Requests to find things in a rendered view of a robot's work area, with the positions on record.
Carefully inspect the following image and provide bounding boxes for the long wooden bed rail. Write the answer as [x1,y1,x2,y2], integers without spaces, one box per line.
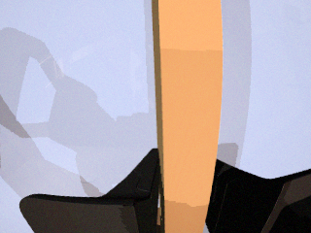
[152,0,223,233]

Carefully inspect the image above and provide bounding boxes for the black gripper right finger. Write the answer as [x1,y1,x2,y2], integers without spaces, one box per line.
[205,159,311,233]

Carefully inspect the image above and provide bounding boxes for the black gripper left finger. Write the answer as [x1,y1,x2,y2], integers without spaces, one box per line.
[19,148,159,233]

